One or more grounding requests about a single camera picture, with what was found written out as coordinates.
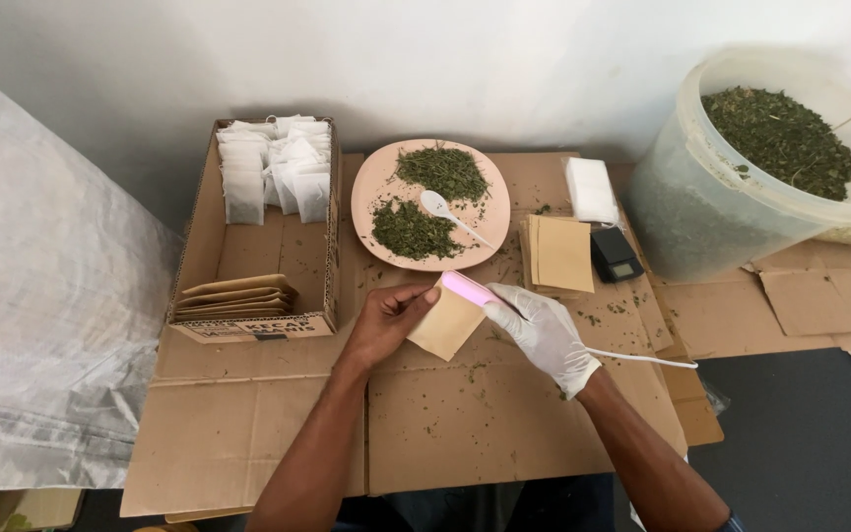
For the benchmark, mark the brown paper pouch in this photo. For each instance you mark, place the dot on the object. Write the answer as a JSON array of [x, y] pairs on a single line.
[[446, 329]]

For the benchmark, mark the white plastic spoon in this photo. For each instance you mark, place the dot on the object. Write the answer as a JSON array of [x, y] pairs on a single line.
[[442, 210]]

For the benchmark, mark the fine dried herb pile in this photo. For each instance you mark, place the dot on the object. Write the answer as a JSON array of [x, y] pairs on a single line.
[[409, 233]]

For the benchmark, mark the torn flattened cardboard sheet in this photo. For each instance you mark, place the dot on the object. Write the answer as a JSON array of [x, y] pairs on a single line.
[[787, 303]]

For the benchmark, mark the large flattened cardboard sheet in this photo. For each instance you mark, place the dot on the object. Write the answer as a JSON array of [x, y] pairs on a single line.
[[470, 421]]

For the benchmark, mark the black pocket scale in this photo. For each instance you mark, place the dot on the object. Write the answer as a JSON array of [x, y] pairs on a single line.
[[615, 255]]

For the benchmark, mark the person's right hand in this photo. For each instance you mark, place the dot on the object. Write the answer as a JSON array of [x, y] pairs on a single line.
[[551, 336]]

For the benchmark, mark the carton with green print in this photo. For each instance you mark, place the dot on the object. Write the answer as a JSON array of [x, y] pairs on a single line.
[[12, 510]]

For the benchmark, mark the stack of empty brown pouches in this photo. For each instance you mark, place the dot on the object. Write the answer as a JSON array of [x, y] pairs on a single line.
[[562, 255]]

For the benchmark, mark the coarse dried herb pile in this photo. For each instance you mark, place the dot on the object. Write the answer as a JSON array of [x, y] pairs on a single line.
[[444, 171]]

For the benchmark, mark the open cardboard box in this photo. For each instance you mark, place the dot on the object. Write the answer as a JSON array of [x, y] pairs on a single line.
[[248, 251]]

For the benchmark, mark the clear plastic bag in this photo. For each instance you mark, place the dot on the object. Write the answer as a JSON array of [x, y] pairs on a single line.
[[713, 397]]

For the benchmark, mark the translucent plastic bucket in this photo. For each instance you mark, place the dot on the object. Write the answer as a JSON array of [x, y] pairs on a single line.
[[699, 207]]

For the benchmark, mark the white woven sack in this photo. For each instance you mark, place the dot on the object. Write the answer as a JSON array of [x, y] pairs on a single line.
[[41, 318]]

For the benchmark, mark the pink handheld heat sealer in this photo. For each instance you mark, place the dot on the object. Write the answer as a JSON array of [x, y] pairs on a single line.
[[465, 287]]

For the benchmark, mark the stack of sealed brown pouches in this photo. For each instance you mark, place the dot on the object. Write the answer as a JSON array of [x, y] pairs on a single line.
[[237, 299]]

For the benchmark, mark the stack of white filter bags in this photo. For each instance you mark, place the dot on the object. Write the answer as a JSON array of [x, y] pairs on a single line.
[[590, 190]]

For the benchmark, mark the pink round plate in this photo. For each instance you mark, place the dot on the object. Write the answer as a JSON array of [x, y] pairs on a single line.
[[381, 185]]

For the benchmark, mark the dried leaves in bucket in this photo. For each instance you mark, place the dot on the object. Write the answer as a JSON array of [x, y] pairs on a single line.
[[780, 140]]

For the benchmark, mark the person's left hand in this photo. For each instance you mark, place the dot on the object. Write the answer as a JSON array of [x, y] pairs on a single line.
[[381, 325]]

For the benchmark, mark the person's dark trousers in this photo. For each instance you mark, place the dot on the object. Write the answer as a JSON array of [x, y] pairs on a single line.
[[470, 506]]

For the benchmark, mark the pile of filled tea bags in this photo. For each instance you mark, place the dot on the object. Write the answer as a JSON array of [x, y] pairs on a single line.
[[270, 170]]

